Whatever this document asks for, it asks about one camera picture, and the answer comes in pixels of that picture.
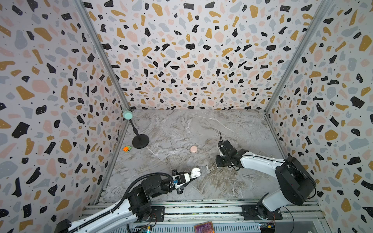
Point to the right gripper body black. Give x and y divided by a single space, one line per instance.
223 150

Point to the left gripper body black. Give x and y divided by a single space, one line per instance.
180 190

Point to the white earbud charging case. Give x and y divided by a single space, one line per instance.
195 173

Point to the pink earbud charging case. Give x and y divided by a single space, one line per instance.
193 149

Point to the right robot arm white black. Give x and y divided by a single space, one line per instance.
295 183

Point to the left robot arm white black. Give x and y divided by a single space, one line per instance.
135 206

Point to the pink circuit board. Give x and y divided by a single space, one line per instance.
206 227

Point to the green microphone on black stand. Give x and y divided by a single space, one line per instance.
140 140

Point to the small orange green toy car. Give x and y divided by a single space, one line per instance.
127 149

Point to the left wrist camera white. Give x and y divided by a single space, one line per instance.
178 180

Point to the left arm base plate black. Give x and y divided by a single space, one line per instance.
149 214

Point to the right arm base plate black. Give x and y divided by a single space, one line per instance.
253 212

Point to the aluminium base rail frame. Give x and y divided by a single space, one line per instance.
233 217

